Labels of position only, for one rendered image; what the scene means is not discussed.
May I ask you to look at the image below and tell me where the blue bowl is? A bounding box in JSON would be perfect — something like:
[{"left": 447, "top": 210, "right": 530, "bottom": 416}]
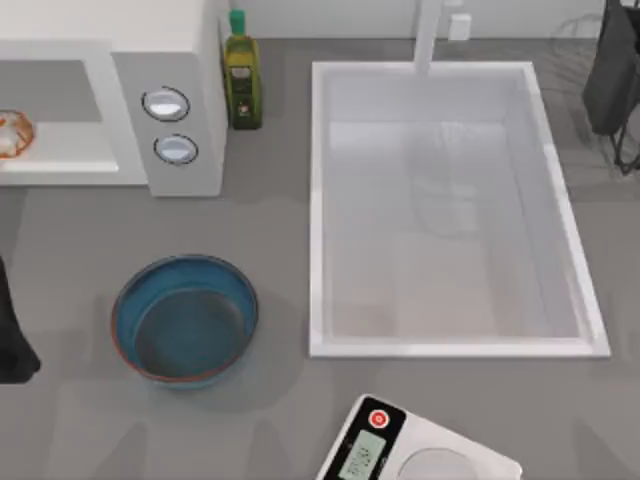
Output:
[{"left": 110, "top": 254, "right": 260, "bottom": 391}]

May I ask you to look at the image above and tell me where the white sink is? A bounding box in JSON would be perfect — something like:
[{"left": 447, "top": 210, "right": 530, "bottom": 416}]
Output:
[{"left": 307, "top": 60, "right": 612, "bottom": 359}]

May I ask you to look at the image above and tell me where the microwave knob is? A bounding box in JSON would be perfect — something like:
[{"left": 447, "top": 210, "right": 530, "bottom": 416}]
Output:
[
  {"left": 153, "top": 132, "right": 200, "bottom": 165},
  {"left": 141, "top": 85, "right": 191, "bottom": 123}
]

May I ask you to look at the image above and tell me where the green oil bottle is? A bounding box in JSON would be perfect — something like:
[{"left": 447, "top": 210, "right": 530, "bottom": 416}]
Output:
[{"left": 223, "top": 9, "right": 264, "bottom": 131}]

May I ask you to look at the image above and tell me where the white kitchen scale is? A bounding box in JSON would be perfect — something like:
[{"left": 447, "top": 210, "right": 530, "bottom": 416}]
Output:
[{"left": 314, "top": 393, "right": 524, "bottom": 480}]

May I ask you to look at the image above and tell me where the pale microwave oven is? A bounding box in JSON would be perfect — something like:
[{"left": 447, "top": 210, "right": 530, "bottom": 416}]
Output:
[{"left": 0, "top": 38, "right": 231, "bottom": 198}]

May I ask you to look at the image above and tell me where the tall white tap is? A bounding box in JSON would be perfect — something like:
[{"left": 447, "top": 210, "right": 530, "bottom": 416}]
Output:
[{"left": 412, "top": 0, "right": 442, "bottom": 77}]

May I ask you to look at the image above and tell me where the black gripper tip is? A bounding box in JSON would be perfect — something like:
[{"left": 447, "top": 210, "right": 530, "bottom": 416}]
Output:
[{"left": 0, "top": 256, "right": 42, "bottom": 385}]

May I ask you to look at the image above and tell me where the white wall socket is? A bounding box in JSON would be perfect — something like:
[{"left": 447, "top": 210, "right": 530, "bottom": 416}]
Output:
[{"left": 447, "top": 12, "right": 472, "bottom": 42}]

